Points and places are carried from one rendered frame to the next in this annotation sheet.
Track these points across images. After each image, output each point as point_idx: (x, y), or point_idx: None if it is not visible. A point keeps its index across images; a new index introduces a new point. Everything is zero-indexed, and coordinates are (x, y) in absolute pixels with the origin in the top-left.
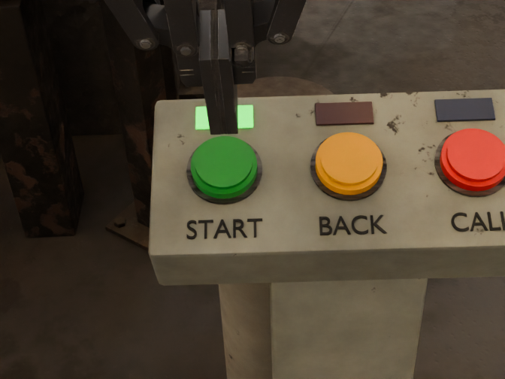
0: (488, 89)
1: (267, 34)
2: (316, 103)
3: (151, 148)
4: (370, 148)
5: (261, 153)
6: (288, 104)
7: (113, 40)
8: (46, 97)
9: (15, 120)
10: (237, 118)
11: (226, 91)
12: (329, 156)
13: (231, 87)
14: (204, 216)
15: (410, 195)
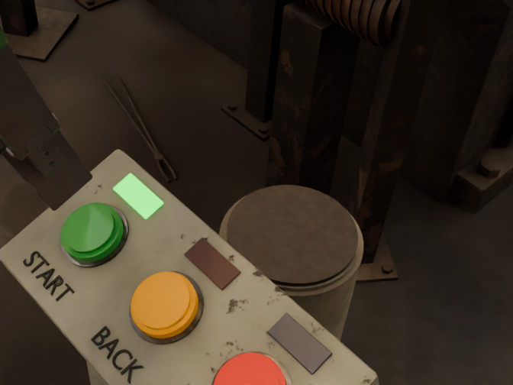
0: (341, 344)
1: (4, 143)
2: (202, 237)
3: (365, 196)
4: (182, 306)
5: (128, 243)
6: (187, 222)
7: (376, 95)
8: (317, 108)
9: (288, 111)
10: (53, 198)
11: (15, 169)
12: (151, 286)
13: (15, 168)
14: (47, 256)
15: (179, 372)
